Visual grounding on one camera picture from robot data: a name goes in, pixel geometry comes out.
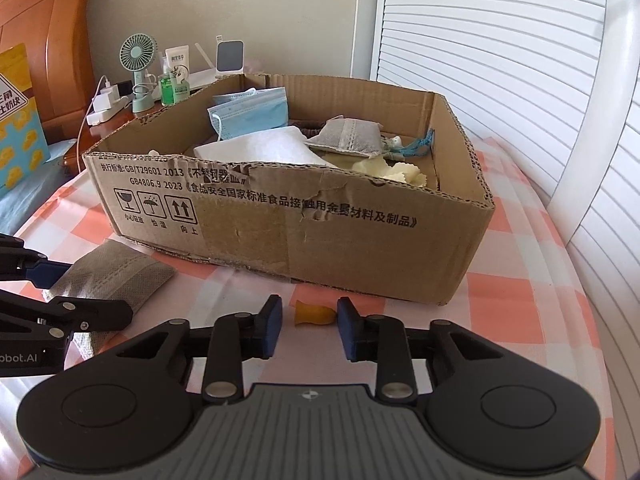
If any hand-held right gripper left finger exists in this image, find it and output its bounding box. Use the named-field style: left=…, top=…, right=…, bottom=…
left=117, top=294, right=284, bottom=400

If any white cosmetic tube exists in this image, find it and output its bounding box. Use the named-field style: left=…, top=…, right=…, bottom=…
left=165, top=46, right=191, bottom=86

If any grey fabric pouch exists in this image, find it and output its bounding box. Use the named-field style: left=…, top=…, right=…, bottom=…
left=305, top=117, right=384, bottom=156
left=47, top=239, right=178, bottom=357

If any blue face mask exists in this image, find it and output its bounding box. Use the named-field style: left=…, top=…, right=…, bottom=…
left=207, top=86, right=290, bottom=144

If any yellow printed package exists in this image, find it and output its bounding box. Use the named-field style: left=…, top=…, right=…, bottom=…
left=0, top=42, right=51, bottom=199

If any brown cardboard box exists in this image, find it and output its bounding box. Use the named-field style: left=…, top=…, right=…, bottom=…
left=81, top=72, right=496, bottom=307

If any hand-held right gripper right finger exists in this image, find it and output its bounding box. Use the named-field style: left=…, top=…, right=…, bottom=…
left=336, top=296, right=507, bottom=403

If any light blue fabric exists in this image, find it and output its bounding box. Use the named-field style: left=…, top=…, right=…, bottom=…
left=0, top=137, right=83, bottom=234

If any green liquid pump bottle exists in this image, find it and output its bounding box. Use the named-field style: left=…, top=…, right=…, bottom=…
left=159, top=55, right=190, bottom=107

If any white plug charger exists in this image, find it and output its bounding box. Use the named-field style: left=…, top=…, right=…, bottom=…
left=95, top=85, right=121, bottom=111

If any dark knitted scrunchie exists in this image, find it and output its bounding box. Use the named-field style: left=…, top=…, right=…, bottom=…
left=286, top=117, right=331, bottom=137

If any mint green desk fan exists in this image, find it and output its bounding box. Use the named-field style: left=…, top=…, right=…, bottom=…
left=119, top=33, right=159, bottom=113

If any white louvred wardrobe door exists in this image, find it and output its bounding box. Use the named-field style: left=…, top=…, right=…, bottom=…
left=570, top=60, right=640, bottom=411
left=372, top=0, right=608, bottom=173

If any wooden bed headboard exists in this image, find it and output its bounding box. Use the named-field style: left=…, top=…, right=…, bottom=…
left=0, top=0, right=104, bottom=137

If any white charging cable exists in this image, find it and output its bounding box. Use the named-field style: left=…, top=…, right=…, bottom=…
left=75, top=76, right=114, bottom=154

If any brown wooden nightstand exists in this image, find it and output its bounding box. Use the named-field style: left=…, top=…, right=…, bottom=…
left=45, top=95, right=171, bottom=162

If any pink checked bed sheet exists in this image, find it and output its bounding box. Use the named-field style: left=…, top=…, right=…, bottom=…
left=0, top=135, right=616, bottom=461

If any white cloth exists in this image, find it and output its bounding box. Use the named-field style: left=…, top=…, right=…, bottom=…
left=192, top=126, right=341, bottom=169

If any yellow cleaning cloth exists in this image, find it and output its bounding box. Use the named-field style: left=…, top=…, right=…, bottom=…
left=322, top=152, right=429, bottom=189

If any white power strip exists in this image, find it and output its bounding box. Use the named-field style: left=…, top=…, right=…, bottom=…
left=86, top=94, right=135, bottom=127

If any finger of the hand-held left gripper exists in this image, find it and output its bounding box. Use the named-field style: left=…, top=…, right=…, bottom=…
left=0, top=287, right=135, bottom=342
left=0, top=232, right=73, bottom=290

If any small orange soft toy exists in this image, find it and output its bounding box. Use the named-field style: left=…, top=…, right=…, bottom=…
left=293, top=300, right=335, bottom=327

